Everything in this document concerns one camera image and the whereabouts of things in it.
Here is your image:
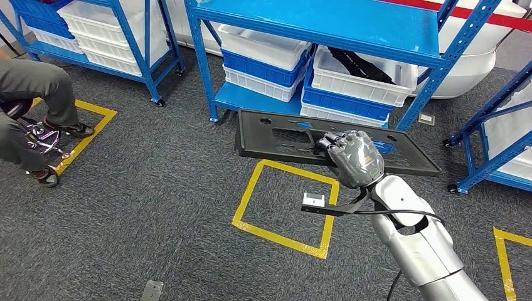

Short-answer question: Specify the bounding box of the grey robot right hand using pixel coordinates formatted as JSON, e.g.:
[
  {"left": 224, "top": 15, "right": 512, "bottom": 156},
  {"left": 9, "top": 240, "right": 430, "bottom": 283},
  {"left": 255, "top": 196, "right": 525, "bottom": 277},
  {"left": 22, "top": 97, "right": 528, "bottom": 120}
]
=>
[{"left": 317, "top": 130, "right": 385, "bottom": 190}]

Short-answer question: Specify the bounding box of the black plastic plate part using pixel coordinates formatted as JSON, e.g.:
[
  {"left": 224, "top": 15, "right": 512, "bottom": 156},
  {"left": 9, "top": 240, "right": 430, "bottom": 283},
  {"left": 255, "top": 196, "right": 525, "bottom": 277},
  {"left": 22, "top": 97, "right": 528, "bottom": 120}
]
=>
[{"left": 235, "top": 108, "right": 442, "bottom": 177}]

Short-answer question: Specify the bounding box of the black plastic trim part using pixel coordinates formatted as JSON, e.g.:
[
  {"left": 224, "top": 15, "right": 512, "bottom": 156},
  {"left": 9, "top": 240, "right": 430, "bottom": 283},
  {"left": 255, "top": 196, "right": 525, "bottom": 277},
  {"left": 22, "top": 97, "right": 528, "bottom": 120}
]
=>
[{"left": 328, "top": 46, "right": 396, "bottom": 85}]

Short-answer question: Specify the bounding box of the blue metal shelf rack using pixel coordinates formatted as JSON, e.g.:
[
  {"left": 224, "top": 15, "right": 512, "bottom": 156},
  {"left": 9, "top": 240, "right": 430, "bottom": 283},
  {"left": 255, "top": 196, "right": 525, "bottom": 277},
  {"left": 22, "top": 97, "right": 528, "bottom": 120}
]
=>
[
  {"left": 0, "top": 0, "right": 186, "bottom": 108},
  {"left": 183, "top": 0, "right": 504, "bottom": 133},
  {"left": 442, "top": 60, "right": 532, "bottom": 196}
]

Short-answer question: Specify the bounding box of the yellow floor tape square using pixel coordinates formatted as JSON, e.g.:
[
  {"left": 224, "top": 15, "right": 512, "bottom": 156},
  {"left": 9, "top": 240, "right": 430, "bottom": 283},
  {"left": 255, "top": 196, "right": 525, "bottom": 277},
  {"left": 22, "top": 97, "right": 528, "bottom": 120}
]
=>
[
  {"left": 231, "top": 159, "right": 341, "bottom": 260},
  {"left": 31, "top": 97, "right": 118, "bottom": 176},
  {"left": 493, "top": 226, "right": 532, "bottom": 301}
]

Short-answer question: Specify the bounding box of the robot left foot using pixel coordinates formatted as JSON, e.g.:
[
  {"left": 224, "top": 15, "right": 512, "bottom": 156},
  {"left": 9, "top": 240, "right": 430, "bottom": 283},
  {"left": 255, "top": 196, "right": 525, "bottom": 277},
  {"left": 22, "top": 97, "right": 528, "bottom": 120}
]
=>
[{"left": 140, "top": 280, "right": 164, "bottom": 301}]

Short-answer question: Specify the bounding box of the person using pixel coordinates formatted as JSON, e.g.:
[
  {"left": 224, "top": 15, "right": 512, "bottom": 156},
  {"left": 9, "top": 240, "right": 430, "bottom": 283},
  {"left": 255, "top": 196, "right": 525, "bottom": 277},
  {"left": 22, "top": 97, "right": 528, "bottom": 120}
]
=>
[{"left": 0, "top": 50, "right": 97, "bottom": 187}]

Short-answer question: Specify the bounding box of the black stool chrome base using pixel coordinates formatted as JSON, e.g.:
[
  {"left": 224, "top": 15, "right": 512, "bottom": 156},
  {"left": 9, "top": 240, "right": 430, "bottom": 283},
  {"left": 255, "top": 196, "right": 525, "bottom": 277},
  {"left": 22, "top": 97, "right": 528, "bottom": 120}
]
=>
[{"left": 0, "top": 98, "right": 72, "bottom": 161}]

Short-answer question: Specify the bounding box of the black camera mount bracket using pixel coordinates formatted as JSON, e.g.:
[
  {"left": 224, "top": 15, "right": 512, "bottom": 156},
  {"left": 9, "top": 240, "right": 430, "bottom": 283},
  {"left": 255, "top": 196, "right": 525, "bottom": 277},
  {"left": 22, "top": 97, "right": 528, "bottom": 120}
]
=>
[{"left": 301, "top": 187, "right": 371, "bottom": 218}]

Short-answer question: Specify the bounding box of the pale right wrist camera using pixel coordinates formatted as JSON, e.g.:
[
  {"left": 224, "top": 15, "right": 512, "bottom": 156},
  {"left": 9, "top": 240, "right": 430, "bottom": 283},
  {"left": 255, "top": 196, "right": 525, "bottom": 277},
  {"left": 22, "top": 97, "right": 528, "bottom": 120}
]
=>
[{"left": 302, "top": 192, "right": 326, "bottom": 208}]

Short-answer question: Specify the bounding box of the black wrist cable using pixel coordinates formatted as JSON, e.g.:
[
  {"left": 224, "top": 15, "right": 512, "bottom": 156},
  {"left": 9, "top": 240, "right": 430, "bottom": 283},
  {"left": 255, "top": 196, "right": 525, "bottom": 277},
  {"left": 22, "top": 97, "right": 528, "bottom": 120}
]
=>
[{"left": 353, "top": 209, "right": 445, "bottom": 225}]

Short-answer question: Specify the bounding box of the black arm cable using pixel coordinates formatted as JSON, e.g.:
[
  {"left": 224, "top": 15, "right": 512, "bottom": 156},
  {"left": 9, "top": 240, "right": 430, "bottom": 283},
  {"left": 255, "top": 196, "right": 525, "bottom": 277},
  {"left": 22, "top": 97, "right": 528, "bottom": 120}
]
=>
[{"left": 385, "top": 270, "right": 403, "bottom": 301}]

